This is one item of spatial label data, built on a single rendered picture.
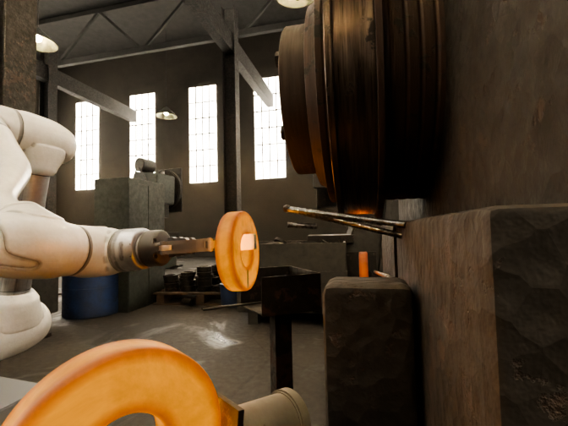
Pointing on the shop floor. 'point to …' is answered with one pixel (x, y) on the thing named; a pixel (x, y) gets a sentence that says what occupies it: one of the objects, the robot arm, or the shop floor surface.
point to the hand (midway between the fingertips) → (237, 242)
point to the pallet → (191, 286)
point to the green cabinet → (122, 204)
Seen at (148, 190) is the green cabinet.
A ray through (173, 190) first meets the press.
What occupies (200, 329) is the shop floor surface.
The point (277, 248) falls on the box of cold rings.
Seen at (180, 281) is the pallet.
